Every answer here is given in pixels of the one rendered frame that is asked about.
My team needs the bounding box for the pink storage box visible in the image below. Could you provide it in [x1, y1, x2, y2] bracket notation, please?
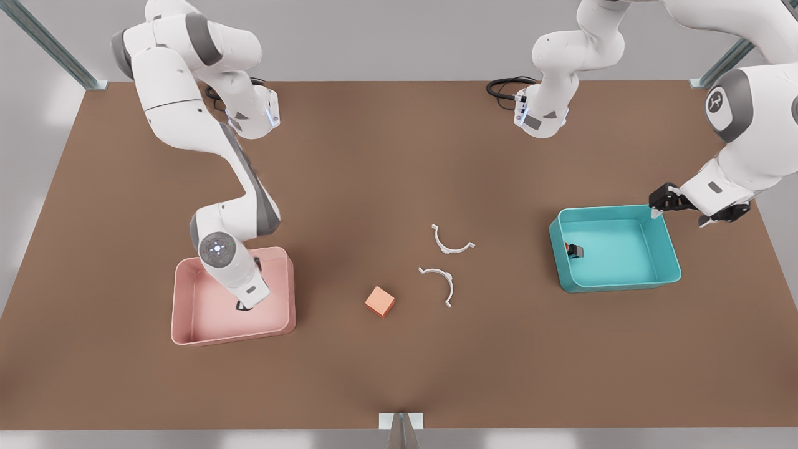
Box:
[171, 246, 296, 347]

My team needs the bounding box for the blue storage box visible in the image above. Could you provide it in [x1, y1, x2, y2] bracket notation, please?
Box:
[549, 205, 682, 294]

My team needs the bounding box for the silver frame post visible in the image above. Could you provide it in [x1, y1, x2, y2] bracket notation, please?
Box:
[688, 0, 798, 90]
[0, 0, 108, 92]
[378, 412, 425, 449]

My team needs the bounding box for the orange cube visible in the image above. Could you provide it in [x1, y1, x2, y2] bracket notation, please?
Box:
[365, 286, 396, 319]

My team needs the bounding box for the black cable loop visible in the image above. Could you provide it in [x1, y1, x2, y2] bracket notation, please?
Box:
[486, 76, 541, 113]
[204, 77, 269, 114]

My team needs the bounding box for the white curved bracket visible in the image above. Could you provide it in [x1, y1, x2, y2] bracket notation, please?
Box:
[418, 266, 455, 309]
[431, 224, 476, 256]

